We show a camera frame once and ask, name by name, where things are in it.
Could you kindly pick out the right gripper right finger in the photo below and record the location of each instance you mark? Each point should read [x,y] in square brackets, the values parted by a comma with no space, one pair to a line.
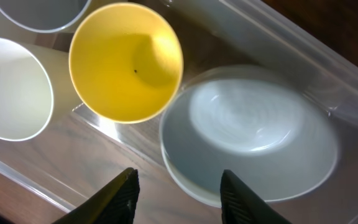
[240,205]

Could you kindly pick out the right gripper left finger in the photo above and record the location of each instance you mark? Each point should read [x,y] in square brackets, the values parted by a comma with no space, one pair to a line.
[115,203]

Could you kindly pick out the grey plastic bowl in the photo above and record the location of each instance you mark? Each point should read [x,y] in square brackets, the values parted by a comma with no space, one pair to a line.
[246,119]

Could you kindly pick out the yellow plastic cup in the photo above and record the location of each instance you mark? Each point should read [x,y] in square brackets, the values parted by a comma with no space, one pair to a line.
[126,62]

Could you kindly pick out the white plastic cup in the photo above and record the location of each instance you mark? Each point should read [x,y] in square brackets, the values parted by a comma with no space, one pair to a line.
[35,89]

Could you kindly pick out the grey plastic cup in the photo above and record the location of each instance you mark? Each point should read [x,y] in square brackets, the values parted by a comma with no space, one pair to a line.
[49,16]

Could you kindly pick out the clear plastic container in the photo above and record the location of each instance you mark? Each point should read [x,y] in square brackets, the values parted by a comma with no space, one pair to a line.
[80,154]

